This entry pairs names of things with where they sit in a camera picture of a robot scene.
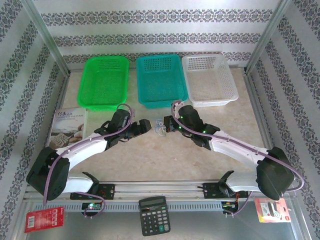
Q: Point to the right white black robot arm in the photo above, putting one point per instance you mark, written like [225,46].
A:
[237,150]

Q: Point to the black desk calculator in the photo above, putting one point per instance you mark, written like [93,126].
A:
[153,217]

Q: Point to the red flash drive package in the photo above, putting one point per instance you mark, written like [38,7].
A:
[271,211]

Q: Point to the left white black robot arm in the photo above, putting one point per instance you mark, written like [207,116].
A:
[82,147]

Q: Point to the book with printed cover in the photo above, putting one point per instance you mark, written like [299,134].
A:
[67,125]

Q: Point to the aluminium frame post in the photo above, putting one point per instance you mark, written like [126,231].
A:
[45,35]
[268,35]

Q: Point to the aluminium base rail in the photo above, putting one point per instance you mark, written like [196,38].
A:
[160,190]

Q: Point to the green plastic basket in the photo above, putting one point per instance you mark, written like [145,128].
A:
[103,82]

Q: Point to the red retail package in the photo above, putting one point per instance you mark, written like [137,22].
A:
[43,220]

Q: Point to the small circuit board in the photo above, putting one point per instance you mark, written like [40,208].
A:
[92,206]
[228,205]

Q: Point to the teal plastic basket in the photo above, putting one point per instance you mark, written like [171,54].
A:
[161,80]

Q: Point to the white plastic basket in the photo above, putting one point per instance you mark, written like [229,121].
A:
[208,80]

